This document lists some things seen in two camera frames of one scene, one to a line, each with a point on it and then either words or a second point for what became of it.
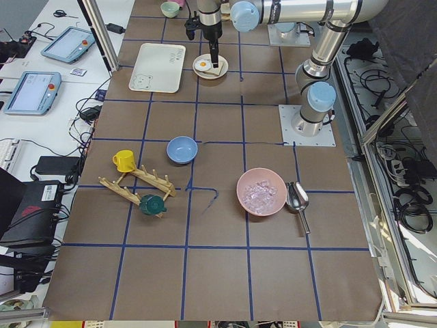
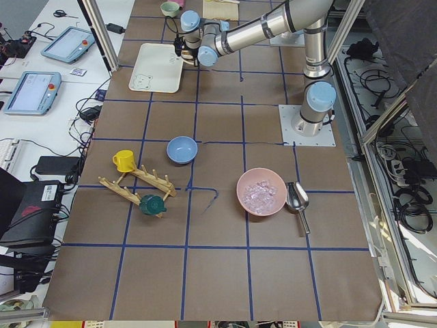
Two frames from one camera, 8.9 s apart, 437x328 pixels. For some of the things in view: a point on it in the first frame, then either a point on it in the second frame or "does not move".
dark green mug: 152,205 does not move
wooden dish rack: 121,192 does not move
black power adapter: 58,165 does not move
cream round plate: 203,67 to 186,57
